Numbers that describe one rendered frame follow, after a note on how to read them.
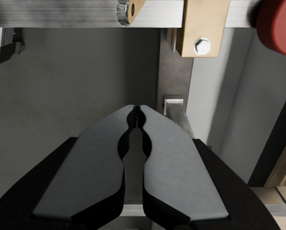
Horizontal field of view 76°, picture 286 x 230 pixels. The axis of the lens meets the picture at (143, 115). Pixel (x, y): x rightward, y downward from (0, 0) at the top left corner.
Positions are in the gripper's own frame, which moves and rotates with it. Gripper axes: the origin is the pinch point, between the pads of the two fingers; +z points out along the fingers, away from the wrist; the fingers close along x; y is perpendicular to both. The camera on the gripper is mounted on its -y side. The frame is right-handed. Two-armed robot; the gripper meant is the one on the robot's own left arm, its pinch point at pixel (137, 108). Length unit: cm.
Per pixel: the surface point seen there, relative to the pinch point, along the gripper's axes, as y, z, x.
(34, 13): -4.6, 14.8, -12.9
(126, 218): 199, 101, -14
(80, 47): 18, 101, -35
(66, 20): -3.8, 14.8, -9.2
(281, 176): 20.1, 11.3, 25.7
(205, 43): -1.9, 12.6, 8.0
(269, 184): 24.0, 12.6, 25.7
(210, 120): 27, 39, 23
